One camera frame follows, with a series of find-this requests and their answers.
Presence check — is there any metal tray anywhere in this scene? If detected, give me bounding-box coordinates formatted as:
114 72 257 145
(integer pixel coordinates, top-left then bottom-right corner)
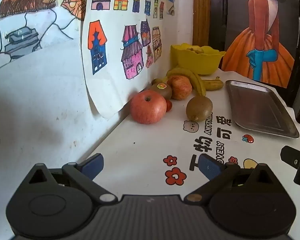
225 80 300 139

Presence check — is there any house drawings poster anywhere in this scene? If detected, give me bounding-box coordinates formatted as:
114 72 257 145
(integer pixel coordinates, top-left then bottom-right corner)
81 0 167 120

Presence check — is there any wooden door frame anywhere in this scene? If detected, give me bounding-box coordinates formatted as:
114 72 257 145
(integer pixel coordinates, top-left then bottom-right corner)
192 0 212 47

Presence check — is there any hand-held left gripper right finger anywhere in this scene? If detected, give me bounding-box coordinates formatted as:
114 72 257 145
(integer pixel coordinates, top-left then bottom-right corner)
184 154 280 203

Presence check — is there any plain brown kiwi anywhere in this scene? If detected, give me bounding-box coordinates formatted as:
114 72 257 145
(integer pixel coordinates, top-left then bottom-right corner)
186 95 213 122

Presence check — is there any yellow plastic bowl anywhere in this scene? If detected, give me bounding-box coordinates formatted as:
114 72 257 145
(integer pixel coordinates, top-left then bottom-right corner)
170 43 226 75

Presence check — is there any dancer painting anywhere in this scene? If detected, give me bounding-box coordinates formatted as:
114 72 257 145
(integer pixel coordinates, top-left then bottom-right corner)
221 0 299 88

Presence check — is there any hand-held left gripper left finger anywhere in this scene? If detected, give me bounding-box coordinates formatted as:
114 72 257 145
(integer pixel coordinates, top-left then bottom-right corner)
22 153 118 205

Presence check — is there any streaked red yellow apple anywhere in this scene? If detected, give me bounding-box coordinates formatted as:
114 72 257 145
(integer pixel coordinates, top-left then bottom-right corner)
168 75 192 100

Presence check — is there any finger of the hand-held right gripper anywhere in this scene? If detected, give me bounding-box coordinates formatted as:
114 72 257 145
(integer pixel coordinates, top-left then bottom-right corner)
281 145 300 189

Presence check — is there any kiwi with round sticker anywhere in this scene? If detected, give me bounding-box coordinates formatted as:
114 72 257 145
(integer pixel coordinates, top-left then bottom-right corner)
149 82 173 100

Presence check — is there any beige fruit scrap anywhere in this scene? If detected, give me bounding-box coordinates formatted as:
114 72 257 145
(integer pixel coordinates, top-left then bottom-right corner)
186 46 204 54

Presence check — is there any pink red apple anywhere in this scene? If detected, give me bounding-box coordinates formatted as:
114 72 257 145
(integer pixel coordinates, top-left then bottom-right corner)
130 90 167 125

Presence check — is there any large yellow banana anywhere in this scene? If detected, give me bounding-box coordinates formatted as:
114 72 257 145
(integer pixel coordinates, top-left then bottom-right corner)
166 67 207 97

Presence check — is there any small yellow banana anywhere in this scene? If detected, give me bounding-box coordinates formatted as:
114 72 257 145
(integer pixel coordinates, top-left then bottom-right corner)
201 76 224 90

